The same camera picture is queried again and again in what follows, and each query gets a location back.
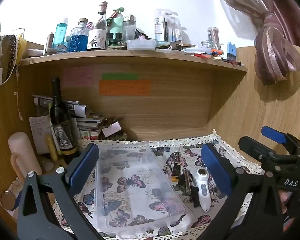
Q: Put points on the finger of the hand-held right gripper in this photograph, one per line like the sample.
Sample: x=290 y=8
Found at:
x=272 y=133
x=257 y=148

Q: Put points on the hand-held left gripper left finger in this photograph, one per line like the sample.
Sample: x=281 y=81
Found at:
x=83 y=165

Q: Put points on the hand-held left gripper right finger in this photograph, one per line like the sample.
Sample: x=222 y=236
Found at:
x=216 y=167

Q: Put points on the white handheld massager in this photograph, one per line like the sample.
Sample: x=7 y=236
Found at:
x=203 y=192

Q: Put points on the metallic lipstick tube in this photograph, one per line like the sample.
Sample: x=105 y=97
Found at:
x=187 y=182

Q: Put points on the black tube with orange end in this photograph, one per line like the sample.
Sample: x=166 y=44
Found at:
x=176 y=171

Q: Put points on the clear plastic storage box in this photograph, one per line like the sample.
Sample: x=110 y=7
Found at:
x=120 y=212

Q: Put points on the person's right hand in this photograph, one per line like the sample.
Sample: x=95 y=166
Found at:
x=285 y=200

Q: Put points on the cartoon fruit card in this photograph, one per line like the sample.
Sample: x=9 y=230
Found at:
x=87 y=135

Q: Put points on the yellow lip balm tube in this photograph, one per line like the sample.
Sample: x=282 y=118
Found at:
x=52 y=150

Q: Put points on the stack of papers and booklets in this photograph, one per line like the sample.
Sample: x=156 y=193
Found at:
x=85 y=120

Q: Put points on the pink paper box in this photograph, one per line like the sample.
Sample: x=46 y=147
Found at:
x=111 y=129

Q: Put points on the pile of small dark trinkets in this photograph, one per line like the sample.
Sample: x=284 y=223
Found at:
x=118 y=136

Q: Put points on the butterfly print lace cloth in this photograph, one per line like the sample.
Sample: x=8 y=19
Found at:
x=170 y=155

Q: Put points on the dark wine bottle elephant label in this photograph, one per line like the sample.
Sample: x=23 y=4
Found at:
x=60 y=120

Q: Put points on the white handwritten note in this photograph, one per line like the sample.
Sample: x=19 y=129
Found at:
x=40 y=135

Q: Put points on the cream cylindrical bottle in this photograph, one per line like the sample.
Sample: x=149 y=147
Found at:
x=23 y=152

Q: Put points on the beige wooden peg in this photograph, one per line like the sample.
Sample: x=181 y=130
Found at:
x=15 y=166

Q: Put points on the round metal disc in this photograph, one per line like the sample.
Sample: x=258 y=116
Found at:
x=8 y=200

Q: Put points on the orange sticky note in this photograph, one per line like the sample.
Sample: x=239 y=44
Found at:
x=125 y=87

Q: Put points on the pink sticky note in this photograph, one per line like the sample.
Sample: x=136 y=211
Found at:
x=78 y=77

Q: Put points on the small blue box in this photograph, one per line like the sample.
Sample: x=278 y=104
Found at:
x=232 y=52

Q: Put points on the mauve striped curtain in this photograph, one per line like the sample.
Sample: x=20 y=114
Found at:
x=270 y=42

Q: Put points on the green sticky note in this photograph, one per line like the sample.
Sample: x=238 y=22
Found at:
x=120 y=76

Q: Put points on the pile of pens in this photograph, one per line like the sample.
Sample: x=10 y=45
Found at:
x=205 y=53

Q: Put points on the short clear glass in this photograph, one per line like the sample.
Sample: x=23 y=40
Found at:
x=207 y=46

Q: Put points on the tall clear jar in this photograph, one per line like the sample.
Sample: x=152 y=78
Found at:
x=213 y=36

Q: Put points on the wooden shelf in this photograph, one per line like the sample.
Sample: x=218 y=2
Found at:
x=140 y=57

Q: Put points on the blue glass bottle with cork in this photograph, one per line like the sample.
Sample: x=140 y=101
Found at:
x=78 y=40

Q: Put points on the clear bottle white label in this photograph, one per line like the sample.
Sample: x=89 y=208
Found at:
x=98 y=37

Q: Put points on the dark green ink bottles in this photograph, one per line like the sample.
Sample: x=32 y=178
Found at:
x=115 y=40

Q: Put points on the leopard print headband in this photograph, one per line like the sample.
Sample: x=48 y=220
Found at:
x=12 y=52

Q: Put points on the tall teal bottle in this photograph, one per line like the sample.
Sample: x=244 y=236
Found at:
x=60 y=33

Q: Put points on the translucent rectangular container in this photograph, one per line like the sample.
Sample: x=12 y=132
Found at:
x=141 y=44

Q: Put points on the clear plastic jar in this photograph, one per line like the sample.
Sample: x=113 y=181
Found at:
x=129 y=30

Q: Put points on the mint green pump bottle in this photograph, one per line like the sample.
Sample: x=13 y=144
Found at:
x=118 y=22

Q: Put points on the toothbrush blister pack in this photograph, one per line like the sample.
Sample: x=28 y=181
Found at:
x=166 y=26

